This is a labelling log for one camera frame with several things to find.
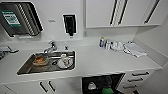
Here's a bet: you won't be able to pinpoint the stainless steel dishwasher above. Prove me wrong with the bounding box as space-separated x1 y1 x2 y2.
81 72 127 94

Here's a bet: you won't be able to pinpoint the small black sink knob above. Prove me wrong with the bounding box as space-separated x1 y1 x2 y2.
63 45 69 51

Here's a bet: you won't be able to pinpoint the blue dish soap bottle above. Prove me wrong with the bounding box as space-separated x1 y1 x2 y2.
98 36 106 49

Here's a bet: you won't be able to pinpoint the white plate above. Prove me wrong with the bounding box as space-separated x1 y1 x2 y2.
56 58 74 70

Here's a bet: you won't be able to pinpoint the small white bottle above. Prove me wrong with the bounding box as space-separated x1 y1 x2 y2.
104 39 111 50

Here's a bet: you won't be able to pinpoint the white cup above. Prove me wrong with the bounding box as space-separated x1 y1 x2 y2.
60 53 70 67

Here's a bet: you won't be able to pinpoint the chrome sink faucet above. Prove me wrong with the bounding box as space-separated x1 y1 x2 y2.
42 40 58 54

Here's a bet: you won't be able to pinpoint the stainless steel sink basin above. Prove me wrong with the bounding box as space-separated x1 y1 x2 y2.
16 50 77 76

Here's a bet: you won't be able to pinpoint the white narrow drawer cabinet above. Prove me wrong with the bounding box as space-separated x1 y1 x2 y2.
117 68 156 94

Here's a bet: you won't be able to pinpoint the steel paper towel dispenser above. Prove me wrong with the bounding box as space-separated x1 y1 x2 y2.
0 1 45 38

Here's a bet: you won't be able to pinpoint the white wall outlet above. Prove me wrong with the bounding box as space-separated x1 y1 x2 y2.
82 30 89 38

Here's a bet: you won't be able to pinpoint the black wall soap dispenser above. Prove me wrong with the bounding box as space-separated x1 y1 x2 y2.
62 13 77 37

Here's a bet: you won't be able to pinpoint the white upper cabinet black handles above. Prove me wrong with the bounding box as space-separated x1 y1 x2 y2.
83 0 168 29

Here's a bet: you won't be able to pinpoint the small grey wall label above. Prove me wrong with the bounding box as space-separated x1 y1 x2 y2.
47 19 57 24

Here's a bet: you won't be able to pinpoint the black cabinet door handle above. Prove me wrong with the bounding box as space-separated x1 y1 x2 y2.
143 0 161 25
117 0 129 26
109 0 119 27

